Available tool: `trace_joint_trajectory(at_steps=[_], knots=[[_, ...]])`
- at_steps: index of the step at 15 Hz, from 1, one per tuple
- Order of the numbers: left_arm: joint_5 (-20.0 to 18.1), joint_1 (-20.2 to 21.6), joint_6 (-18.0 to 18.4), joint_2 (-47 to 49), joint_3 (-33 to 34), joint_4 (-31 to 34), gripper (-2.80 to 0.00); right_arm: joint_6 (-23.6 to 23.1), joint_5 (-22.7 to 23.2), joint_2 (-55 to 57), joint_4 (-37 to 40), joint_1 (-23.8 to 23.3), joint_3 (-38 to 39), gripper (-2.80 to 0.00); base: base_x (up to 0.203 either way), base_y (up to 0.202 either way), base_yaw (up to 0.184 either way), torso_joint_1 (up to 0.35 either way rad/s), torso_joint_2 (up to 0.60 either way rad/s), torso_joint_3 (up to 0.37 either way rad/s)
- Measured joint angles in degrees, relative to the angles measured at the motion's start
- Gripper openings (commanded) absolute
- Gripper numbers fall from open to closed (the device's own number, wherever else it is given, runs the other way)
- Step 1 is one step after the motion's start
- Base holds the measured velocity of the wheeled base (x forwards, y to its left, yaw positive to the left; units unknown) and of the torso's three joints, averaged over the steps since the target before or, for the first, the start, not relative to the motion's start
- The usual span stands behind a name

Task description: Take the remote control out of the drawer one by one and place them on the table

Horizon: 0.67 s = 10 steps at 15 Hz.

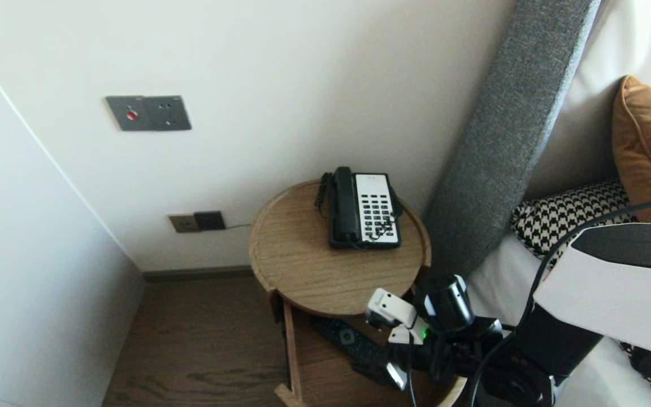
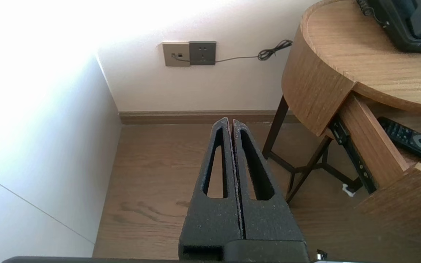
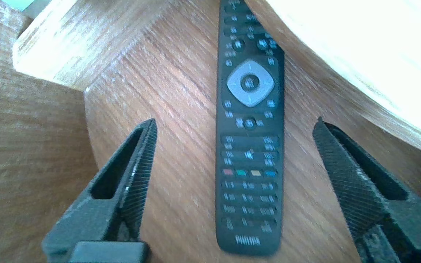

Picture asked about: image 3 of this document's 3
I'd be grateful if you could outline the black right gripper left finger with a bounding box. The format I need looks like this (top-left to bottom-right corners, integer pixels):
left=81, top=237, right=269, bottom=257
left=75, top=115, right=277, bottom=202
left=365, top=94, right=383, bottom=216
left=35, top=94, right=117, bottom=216
left=42, top=118, right=158, bottom=263

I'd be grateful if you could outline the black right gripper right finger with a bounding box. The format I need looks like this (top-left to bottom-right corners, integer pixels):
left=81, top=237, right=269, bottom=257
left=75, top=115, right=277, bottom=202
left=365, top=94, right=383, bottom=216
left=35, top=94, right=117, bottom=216
left=312, top=117, right=421, bottom=263

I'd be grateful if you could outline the round wooden bedside table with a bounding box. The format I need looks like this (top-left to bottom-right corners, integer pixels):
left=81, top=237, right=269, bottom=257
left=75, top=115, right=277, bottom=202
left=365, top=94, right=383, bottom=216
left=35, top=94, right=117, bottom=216
left=11, top=0, right=421, bottom=263

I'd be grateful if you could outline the black TV remote control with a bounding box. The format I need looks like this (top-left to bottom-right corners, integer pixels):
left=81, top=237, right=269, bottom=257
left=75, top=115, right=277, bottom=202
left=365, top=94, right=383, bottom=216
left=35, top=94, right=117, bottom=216
left=215, top=0, right=285, bottom=256

